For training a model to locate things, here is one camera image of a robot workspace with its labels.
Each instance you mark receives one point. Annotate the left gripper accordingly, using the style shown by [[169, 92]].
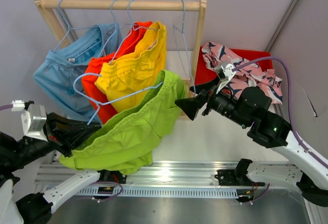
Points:
[[66, 133]]

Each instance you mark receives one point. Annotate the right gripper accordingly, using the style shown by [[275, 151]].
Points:
[[191, 106]]

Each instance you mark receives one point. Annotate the blue wire hanger green shorts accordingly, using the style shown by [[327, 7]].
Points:
[[84, 93]]

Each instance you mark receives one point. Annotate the lime green shorts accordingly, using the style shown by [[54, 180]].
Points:
[[126, 141]]

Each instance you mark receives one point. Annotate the pink patterned shorts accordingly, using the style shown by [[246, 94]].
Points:
[[249, 76]]

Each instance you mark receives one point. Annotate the blue wire hanger orange shorts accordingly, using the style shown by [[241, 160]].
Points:
[[115, 16]]

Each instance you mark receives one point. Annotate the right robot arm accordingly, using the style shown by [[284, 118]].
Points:
[[305, 175]]

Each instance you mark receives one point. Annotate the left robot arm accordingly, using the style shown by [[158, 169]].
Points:
[[21, 202]]

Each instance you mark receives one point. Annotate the light blue shorts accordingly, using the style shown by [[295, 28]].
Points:
[[61, 67]]

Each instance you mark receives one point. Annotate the red plastic tray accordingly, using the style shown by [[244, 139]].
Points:
[[204, 75]]

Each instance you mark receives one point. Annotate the wooden clothes rack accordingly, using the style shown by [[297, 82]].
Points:
[[44, 7]]

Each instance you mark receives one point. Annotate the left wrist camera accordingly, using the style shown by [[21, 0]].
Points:
[[34, 118]]

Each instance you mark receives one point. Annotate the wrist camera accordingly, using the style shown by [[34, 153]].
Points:
[[225, 73], [34, 118]]

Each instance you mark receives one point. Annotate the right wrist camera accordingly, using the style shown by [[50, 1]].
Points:
[[225, 73]]

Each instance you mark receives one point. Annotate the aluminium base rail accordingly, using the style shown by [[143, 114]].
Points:
[[179, 174]]

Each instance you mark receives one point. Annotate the grey slotted cable duct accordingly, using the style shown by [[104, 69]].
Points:
[[162, 192]]

